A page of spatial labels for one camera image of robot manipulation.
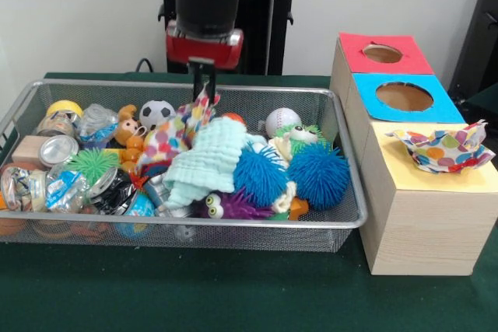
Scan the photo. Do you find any black cable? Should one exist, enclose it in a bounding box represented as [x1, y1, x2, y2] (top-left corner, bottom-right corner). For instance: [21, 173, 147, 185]
[134, 58, 156, 74]

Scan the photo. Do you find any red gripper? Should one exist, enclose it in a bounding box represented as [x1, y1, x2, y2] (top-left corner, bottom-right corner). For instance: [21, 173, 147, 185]
[165, 19, 245, 104]

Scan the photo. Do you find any cream knitted cloth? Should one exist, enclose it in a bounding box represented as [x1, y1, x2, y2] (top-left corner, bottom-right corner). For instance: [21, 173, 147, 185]
[267, 135, 301, 215]

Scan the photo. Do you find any blue spiky ball with eyes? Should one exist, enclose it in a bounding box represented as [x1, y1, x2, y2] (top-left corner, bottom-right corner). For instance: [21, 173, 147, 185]
[232, 142, 291, 204]

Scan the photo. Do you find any polka dot cloth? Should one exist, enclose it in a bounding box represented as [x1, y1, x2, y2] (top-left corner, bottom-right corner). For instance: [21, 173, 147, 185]
[384, 120, 497, 174]
[134, 79, 222, 173]

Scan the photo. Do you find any light blue knitted cloth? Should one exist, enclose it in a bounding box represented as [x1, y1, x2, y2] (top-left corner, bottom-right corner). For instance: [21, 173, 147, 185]
[161, 117, 265, 211]

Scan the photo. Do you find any white baseball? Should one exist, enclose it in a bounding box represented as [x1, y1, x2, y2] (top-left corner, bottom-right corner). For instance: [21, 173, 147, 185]
[265, 108, 303, 135]

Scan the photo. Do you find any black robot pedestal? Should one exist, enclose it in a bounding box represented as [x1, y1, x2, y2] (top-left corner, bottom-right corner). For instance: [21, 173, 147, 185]
[149, 0, 314, 75]

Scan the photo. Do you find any silver mesh bin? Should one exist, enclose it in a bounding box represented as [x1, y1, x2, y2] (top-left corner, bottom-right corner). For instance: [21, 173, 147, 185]
[0, 79, 369, 252]

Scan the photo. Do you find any orange red ball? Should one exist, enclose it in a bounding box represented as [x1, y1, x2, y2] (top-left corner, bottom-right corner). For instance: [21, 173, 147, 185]
[223, 112, 247, 128]

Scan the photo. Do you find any green spiky toy with eyes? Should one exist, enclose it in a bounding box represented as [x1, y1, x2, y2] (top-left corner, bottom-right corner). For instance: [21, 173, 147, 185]
[272, 124, 331, 152]

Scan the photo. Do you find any dark green table cloth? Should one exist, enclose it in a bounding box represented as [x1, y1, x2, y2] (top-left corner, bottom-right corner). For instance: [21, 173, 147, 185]
[0, 72, 498, 332]

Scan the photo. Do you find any green spiky ball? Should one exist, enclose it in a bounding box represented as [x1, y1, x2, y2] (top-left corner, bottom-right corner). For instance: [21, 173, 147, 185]
[68, 148, 120, 185]

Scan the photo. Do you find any black and white soccer ball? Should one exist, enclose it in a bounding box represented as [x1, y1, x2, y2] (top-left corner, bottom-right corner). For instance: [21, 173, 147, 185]
[139, 100, 177, 129]

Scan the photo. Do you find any purple spiky toy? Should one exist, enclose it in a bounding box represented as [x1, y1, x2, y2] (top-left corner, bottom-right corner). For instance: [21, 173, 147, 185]
[194, 187, 274, 221]

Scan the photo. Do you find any wooden box with three holes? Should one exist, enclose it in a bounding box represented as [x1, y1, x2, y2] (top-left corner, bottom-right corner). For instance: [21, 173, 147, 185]
[329, 32, 498, 277]

